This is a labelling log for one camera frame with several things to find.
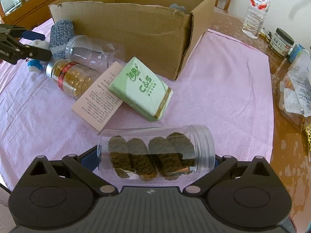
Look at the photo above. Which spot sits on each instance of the blue knitted sock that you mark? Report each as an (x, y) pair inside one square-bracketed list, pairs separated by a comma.
[(61, 33)]

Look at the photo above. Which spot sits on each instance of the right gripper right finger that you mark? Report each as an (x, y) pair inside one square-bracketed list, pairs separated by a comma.
[(220, 173)]

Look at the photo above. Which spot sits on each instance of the clear jar brown lumps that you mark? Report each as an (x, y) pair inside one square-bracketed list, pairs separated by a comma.
[(142, 156)]

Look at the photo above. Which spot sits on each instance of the wooden chair left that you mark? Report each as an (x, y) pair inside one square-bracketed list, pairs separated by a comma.
[(30, 14)]

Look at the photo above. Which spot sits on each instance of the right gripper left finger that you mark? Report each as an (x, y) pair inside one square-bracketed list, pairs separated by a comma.
[(81, 168)]

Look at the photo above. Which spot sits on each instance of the pink table cloth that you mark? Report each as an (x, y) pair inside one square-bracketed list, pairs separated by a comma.
[(225, 85)]

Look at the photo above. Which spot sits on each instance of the black lid glass jar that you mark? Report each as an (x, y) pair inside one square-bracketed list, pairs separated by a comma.
[(281, 42)]

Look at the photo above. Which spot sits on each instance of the empty clear plastic jar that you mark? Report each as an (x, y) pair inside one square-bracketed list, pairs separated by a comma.
[(95, 53)]

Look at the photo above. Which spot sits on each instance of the silver lid jar yellow contents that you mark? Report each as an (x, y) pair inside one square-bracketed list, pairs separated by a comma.
[(71, 77)]

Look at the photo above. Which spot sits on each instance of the plastic water bottle red label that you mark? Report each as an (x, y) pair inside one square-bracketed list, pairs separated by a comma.
[(255, 17)]

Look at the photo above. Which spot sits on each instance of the clear plastic bag clutter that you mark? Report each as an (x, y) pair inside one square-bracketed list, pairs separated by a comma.
[(294, 91)]

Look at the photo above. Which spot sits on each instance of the grey plush toy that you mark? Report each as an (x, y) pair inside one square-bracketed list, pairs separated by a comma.
[(179, 8)]

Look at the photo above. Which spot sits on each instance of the blue round container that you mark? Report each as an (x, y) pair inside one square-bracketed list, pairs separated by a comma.
[(293, 54)]

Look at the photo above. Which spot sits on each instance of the white blue cuff sock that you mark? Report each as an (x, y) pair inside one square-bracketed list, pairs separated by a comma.
[(41, 56)]

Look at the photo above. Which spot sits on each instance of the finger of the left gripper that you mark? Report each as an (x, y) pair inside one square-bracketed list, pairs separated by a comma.
[(24, 50), (21, 32)]

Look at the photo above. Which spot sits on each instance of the yellow lace coaster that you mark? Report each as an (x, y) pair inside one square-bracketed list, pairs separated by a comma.
[(308, 134)]

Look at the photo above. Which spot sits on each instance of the brown cardboard box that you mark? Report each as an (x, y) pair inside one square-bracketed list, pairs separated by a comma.
[(161, 37)]

